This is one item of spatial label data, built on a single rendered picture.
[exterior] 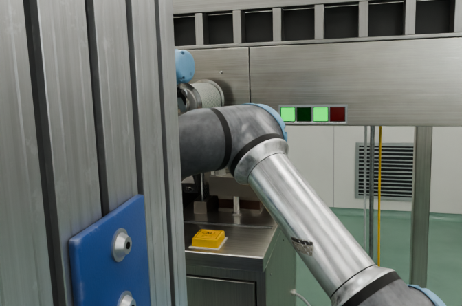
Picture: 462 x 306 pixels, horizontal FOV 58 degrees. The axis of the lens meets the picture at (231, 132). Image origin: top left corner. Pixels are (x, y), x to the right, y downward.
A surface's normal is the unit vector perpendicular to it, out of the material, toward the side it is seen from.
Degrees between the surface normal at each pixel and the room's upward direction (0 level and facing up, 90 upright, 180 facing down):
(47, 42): 90
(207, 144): 88
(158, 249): 90
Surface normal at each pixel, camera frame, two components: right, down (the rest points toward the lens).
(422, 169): -0.26, 0.15
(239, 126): 0.50, -0.40
